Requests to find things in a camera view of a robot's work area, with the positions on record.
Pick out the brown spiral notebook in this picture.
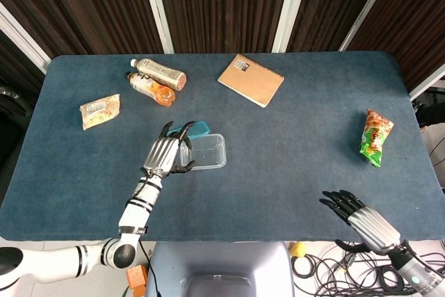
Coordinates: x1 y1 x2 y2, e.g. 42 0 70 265
217 53 285 109

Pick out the blue transparent plastic lid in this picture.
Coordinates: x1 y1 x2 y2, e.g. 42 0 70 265
168 121 211 141

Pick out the beige milk tea bottle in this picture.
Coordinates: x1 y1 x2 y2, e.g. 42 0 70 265
130 58 188 90

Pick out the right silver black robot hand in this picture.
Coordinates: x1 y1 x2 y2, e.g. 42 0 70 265
318 189 403 256

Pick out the black cable tangle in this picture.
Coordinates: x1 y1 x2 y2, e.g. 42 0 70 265
291 241 445 297

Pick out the orange block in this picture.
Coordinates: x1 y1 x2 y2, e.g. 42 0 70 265
125 264 149 296

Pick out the orange drink bottle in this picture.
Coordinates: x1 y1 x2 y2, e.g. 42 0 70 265
124 71 177 107

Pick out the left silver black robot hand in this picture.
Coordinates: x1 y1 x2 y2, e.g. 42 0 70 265
142 121 196 178

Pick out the white screen frame post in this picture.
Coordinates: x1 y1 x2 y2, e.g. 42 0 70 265
339 0 399 53
270 0 303 54
138 0 175 55
409 63 445 100
0 1 53 75

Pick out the brown slatted screen panel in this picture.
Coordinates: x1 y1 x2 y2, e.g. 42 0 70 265
288 0 387 53
154 0 293 54
0 0 164 68
347 0 445 93

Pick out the blue table cloth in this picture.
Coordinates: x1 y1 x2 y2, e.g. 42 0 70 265
0 51 445 242

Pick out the grey robot torso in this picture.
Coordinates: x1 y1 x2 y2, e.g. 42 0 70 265
144 241 296 297

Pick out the green orange snack bag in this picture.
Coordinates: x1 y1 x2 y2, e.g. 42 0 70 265
359 109 395 169

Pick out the black bag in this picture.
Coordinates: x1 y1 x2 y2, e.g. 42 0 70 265
0 84 33 119

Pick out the beige food packet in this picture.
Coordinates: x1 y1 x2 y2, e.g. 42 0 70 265
79 93 122 131

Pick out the black equipment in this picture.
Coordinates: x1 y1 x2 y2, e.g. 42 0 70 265
412 88 445 128

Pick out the yellow round object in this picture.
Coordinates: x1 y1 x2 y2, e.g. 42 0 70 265
290 241 307 258

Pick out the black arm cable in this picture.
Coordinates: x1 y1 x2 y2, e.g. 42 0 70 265
138 237 161 297

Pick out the clear plastic food container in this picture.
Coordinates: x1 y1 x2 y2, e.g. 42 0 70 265
173 133 227 171

